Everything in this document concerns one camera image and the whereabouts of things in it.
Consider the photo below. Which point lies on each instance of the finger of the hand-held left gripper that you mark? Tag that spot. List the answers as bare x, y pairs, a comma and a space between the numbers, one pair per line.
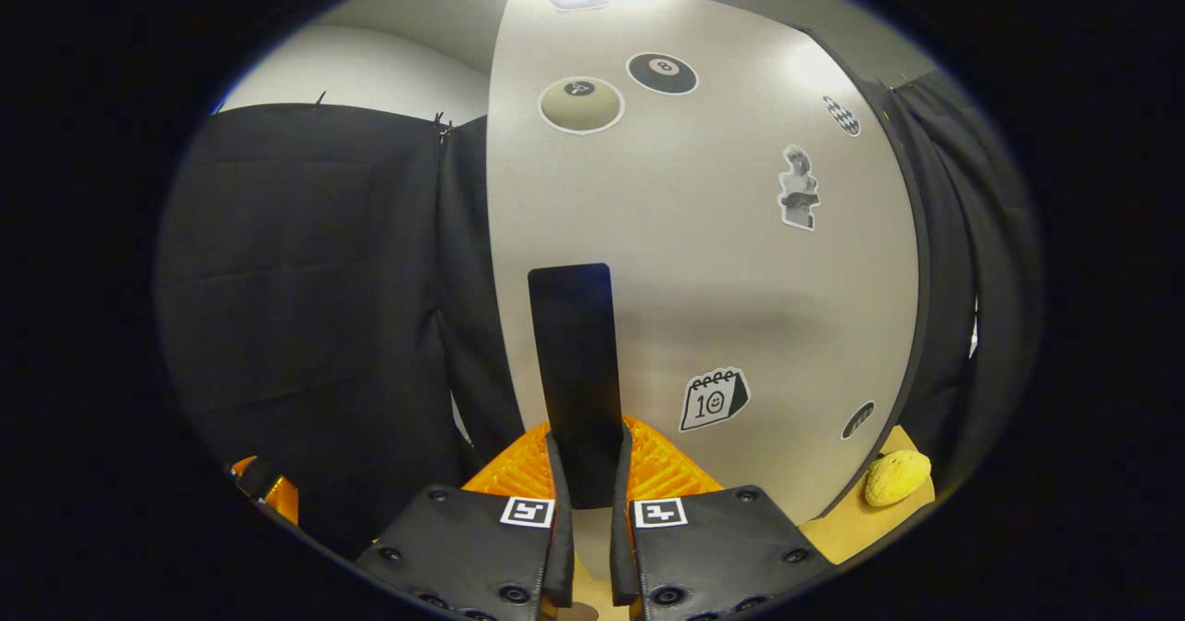
282, 501

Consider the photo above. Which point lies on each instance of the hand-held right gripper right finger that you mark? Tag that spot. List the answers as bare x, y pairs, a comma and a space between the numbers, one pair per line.
722, 547

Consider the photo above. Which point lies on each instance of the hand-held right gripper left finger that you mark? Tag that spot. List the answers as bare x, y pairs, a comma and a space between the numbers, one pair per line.
463, 547

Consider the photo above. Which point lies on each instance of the light grey cabinet door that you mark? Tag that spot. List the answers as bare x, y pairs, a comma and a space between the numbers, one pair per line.
704, 269

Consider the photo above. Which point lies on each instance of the black backdrop cloth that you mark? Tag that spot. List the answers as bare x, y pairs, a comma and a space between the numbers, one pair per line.
305, 325

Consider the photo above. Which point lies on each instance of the yellow bumpy toy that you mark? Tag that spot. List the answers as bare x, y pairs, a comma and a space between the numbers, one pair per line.
896, 478

